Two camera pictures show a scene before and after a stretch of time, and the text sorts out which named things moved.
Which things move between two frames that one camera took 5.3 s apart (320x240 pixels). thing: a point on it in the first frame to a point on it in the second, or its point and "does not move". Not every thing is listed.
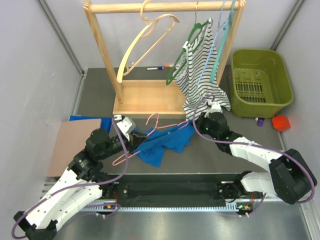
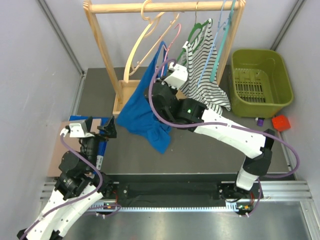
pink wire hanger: (185, 123) to (168, 49)
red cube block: (281, 122) does not move
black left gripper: (135, 139) to (112, 130)
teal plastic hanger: (224, 40) does not move
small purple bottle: (260, 122) does not move
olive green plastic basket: (259, 83) does not move
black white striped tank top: (198, 74) does not move
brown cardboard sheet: (71, 140) does not move
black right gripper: (200, 121) to (173, 91)
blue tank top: (176, 138) to (140, 117)
